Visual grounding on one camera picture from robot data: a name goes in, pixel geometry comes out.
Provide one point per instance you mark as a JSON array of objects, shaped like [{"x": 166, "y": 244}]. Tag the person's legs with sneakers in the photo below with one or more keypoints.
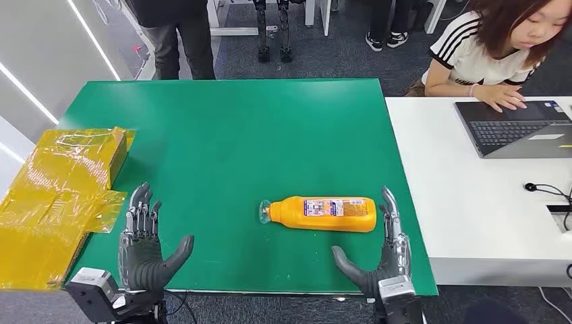
[{"x": 380, "y": 27}]

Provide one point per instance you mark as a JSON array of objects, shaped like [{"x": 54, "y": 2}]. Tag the orange plastic bottle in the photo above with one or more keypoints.
[{"x": 295, "y": 219}]

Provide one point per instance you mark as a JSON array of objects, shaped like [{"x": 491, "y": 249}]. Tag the seated person's hand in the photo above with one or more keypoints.
[{"x": 502, "y": 96}]

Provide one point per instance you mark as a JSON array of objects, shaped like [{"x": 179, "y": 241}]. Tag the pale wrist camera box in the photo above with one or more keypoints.
[
  {"x": 91, "y": 290},
  {"x": 397, "y": 295}
]

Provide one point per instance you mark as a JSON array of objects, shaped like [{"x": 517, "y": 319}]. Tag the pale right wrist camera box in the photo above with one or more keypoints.
[{"x": 397, "y": 295}]

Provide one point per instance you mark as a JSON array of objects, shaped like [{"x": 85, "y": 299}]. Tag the white desk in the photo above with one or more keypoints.
[{"x": 469, "y": 210}]

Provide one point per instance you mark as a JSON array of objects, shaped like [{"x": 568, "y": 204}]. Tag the dark grey laptop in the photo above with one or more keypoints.
[{"x": 514, "y": 132}]

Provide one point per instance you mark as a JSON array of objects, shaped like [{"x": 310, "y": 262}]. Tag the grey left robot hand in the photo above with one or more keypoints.
[{"x": 140, "y": 264}]

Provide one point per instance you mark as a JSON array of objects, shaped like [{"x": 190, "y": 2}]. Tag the black humanoid robot legs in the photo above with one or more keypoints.
[{"x": 263, "y": 35}]

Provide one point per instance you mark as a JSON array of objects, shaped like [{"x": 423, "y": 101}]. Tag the yellow film wrapped cardboard box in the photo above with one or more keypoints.
[{"x": 53, "y": 196}]

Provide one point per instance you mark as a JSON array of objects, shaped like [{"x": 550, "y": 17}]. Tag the standing person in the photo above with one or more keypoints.
[{"x": 178, "y": 40}]

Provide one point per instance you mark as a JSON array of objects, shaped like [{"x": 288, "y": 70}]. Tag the seated person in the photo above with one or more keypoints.
[{"x": 473, "y": 53}]

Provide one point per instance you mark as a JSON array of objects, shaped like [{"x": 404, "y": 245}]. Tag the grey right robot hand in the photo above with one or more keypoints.
[{"x": 393, "y": 255}]

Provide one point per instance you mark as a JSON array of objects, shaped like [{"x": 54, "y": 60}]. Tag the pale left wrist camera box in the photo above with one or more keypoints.
[{"x": 91, "y": 290}]

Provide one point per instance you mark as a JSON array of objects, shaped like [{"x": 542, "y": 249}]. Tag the white table frame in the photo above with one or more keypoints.
[{"x": 232, "y": 31}]

